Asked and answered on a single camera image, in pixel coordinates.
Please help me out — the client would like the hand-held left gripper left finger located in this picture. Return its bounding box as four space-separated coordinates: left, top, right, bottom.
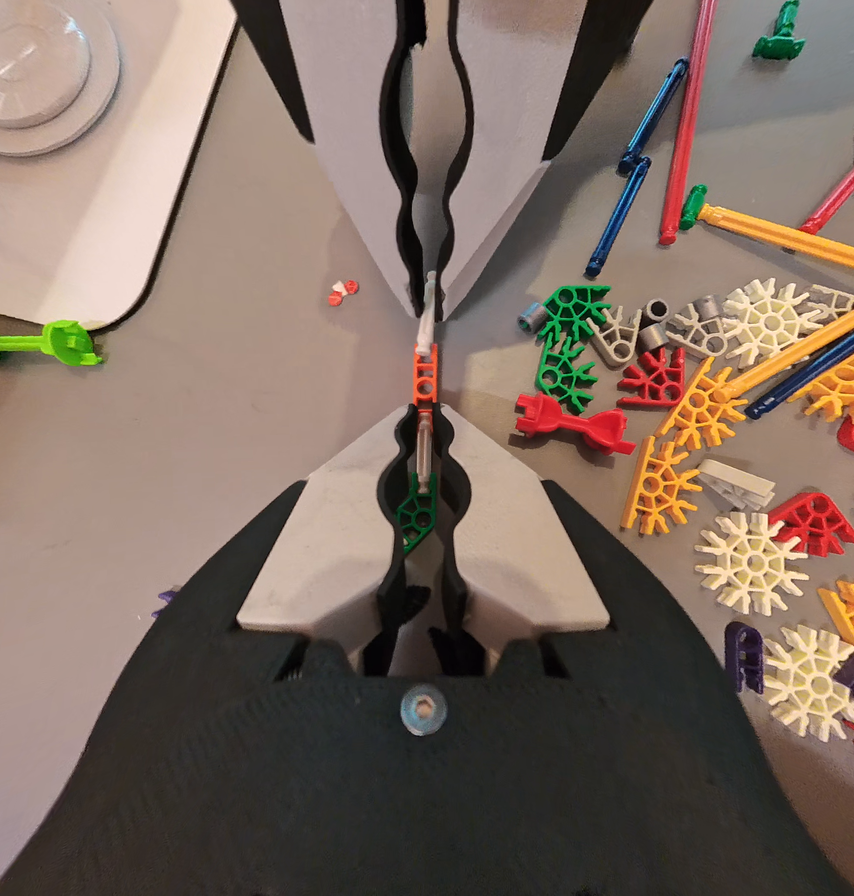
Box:
237 405 415 676

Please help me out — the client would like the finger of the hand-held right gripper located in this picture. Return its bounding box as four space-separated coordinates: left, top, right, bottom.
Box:
280 0 429 319
437 0 585 319

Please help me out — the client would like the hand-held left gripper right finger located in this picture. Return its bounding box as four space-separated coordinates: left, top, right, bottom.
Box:
434 405 612 676

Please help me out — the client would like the green toy connector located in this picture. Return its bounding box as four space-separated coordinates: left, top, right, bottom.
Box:
542 283 613 344
535 339 597 414
395 472 440 555

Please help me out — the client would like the orange toy brick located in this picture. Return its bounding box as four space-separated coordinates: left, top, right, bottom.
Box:
412 343 441 407

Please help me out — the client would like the red long toy rod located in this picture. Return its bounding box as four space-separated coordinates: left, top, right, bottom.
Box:
658 0 720 246

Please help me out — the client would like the red toy spool piece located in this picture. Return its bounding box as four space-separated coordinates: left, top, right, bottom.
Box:
514 392 638 456

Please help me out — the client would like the pile of colourful toy connectors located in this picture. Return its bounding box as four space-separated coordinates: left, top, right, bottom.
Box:
595 279 854 757

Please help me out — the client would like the white stand base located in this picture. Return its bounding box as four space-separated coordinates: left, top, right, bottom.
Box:
0 0 239 330

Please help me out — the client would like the heap of mixed toy rods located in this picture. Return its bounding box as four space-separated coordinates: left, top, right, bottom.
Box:
700 0 854 275

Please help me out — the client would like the lime green toy spool piece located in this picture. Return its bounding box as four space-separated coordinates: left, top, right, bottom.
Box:
0 320 104 368

